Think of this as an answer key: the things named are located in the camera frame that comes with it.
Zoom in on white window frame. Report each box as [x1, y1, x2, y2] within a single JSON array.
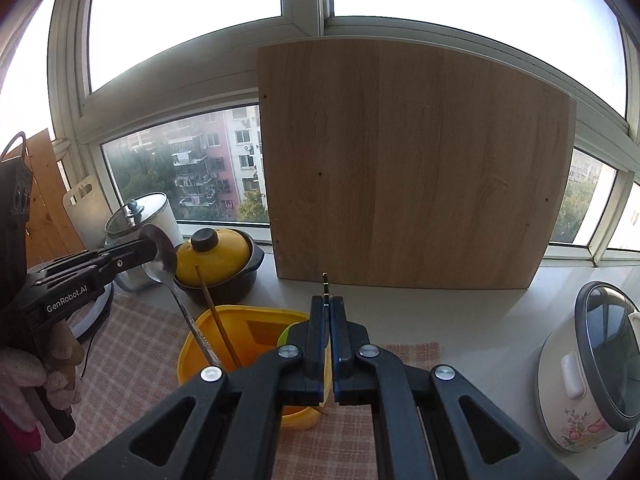
[[0, 0, 640, 266]]

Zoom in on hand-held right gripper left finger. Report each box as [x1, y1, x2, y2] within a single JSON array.
[[65, 295, 331, 480]]

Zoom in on pine plank board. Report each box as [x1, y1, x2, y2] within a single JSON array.
[[22, 129, 86, 267]]

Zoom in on yellow plastic container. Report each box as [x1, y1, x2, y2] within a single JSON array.
[[177, 305, 332, 429]]

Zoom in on black ring light cable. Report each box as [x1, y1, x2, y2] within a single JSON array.
[[80, 337, 97, 378]]

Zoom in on person's left forearm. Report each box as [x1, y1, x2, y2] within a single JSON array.
[[0, 410, 42, 456]]

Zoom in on white floral slow cooker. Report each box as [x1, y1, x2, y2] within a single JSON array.
[[537, 280, 640, 453]]

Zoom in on metal spoon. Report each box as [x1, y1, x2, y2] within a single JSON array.
[[142, 224, 222, 368]]

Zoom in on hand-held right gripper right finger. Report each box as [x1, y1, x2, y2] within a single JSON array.
[[330, 296, 576, 480]]

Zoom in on checked tablecloth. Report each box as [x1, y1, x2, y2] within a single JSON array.
[[30, 287, 441, 480]]

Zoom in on white plastic cutting board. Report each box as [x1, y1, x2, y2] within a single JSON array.
[[62, 175, 113, 251]]

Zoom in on black pot with yellow lid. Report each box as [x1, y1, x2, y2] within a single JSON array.
[[172, 227, 266, 307]]

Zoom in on large light wooden board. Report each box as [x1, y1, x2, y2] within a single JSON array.
[[256, 37, 577, 289]]

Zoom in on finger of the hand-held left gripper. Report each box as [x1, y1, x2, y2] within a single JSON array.
[[35, 236, 161, 281], [95, 251, 160, 288]]

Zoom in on person's left hand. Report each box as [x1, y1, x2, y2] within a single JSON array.
[[0, 321, 85, 435]]

